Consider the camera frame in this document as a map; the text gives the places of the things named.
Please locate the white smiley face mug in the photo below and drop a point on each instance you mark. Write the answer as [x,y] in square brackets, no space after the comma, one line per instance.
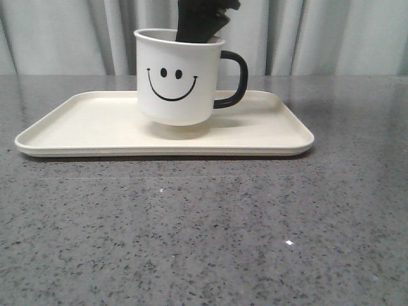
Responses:
[176,81]

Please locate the grey pleated curtain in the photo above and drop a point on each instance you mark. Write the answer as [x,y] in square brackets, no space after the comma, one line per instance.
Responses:
[274,37]

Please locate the cream rectangular plastic tray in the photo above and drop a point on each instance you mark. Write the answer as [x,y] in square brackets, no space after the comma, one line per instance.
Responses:
[108,123]

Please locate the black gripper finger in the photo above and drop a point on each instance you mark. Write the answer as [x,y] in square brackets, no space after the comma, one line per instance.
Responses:
[198,21]
[231,4]

